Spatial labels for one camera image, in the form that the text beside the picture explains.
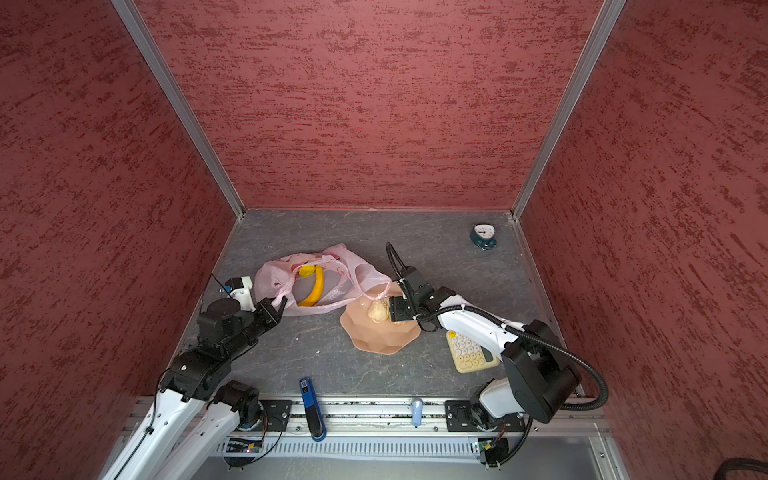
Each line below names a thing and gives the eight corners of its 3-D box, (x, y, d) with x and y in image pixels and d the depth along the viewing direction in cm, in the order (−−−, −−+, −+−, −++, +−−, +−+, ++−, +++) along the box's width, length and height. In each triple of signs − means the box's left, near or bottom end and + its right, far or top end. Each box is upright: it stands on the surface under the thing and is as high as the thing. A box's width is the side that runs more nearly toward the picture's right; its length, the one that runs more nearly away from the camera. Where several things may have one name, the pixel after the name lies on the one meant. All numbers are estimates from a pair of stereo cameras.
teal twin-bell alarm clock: (473, 252, 111) (476, 244, 107) (468, 232, 118) (471, 223, 114) (495, 252, 111) (499, 244, 107) (489, 232, 118) (493, 223, 114)
